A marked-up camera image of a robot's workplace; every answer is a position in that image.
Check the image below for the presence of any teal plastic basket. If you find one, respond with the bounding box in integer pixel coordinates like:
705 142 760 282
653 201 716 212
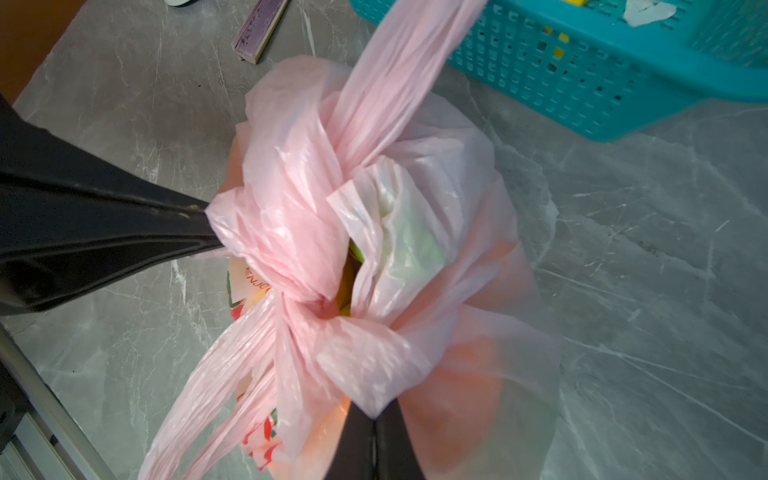
349 0 768 143

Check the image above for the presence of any white round clock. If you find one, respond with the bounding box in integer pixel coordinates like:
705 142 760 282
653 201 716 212
164 0 194 8

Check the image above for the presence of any pink plastic bag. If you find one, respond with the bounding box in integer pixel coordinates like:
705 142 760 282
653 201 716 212
139 1 562 479

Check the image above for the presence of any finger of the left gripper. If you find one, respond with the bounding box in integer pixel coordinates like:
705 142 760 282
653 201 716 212
1 100 222 315

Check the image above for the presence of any yellow banana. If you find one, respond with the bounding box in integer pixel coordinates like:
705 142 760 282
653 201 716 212
542 0 588 59

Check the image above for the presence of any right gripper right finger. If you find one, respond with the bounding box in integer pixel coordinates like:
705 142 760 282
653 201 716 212
375 400 425 480

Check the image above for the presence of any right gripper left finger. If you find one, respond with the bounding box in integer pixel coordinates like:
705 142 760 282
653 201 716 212
324 403 375 480

